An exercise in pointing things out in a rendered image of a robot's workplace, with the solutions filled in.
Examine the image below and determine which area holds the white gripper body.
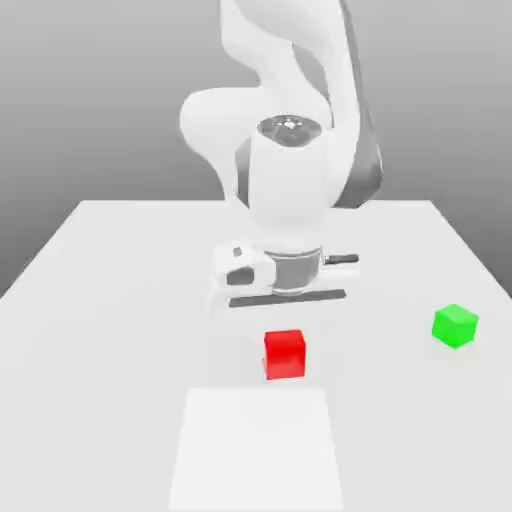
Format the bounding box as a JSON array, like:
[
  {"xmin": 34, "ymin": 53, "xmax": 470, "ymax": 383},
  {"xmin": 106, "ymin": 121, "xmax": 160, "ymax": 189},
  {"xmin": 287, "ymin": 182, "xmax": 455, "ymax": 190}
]
[{"xmin": 208, "ymin": 279, "xmax": 361, "ymax": 317}]

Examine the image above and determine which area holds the small red cube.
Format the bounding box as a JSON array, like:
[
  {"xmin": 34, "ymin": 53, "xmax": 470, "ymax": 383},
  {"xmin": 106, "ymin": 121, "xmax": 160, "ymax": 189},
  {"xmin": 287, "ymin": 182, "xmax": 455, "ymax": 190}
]
[{"xmin": 263, "ymin": 328, "xmax": 307, "ymax": 382}]

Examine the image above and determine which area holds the small green cube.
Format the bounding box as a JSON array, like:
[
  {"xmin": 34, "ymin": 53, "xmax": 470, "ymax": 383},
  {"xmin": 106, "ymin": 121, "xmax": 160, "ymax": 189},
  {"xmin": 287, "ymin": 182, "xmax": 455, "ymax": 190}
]
[{"xmin": 431, "ymin": 303, "xmax": 480, "ymax": 350}]

